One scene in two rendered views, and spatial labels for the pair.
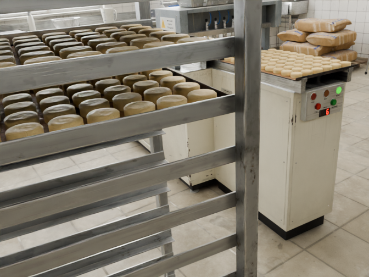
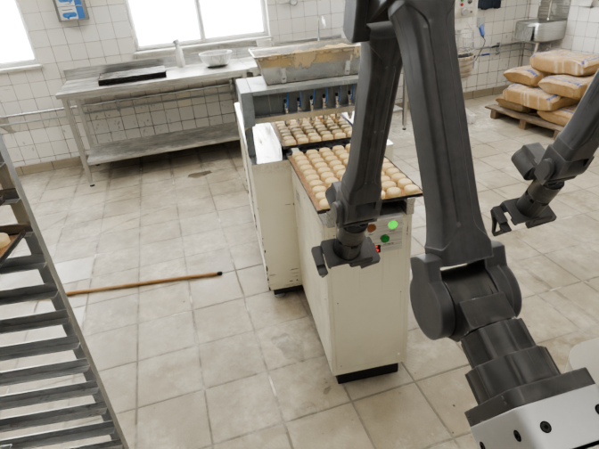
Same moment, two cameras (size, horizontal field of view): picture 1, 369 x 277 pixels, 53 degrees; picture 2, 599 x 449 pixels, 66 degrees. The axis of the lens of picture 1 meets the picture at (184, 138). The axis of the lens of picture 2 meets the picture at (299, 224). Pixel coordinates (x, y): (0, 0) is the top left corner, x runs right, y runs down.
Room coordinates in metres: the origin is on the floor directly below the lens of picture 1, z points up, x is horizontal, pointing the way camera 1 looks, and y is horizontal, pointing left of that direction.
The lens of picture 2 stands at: (0.22, -0.87, 1.63)
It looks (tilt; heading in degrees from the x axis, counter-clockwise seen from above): 29 degrees down; 19
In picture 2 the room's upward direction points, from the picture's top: 5 degrees counter-clockwise
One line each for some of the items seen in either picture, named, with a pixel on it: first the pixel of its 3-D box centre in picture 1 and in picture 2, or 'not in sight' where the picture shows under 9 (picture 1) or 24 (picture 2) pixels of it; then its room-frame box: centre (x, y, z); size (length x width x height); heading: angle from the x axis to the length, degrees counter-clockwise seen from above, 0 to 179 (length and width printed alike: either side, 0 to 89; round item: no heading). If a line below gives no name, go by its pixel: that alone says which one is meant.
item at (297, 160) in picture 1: (269, 139); (345, 257); (1.98, -0.49, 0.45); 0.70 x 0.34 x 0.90; 27
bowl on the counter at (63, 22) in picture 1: (66, 24); (216, 59); (4.55, 1.28, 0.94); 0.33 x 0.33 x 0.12
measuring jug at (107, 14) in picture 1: (108, 16); (266, 50); (4.69, 0.80, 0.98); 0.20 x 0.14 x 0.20; 73
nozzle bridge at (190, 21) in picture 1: (219, 32); (314, 111); (2.43, -0.27, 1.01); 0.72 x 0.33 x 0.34; 117
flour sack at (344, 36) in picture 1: (332, 37); (582, 82); (5.32, -2.17, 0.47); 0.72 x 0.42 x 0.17; 128
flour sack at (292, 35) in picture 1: (302, 33); (543, 73); (5.80, -1.90, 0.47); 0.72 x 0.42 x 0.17; 123
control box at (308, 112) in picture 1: (322, 101); (370, 236); (1.66, -0.66, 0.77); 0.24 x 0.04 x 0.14; 117
